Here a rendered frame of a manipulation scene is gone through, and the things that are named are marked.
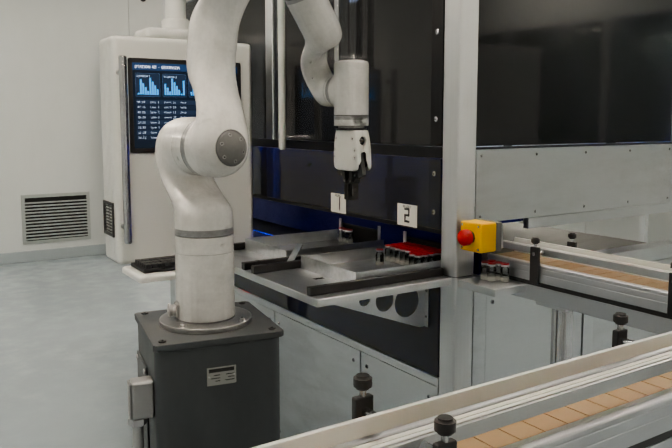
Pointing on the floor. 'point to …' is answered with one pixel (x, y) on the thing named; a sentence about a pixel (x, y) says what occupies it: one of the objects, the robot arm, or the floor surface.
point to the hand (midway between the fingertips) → (351, 191)
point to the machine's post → (458, 160)
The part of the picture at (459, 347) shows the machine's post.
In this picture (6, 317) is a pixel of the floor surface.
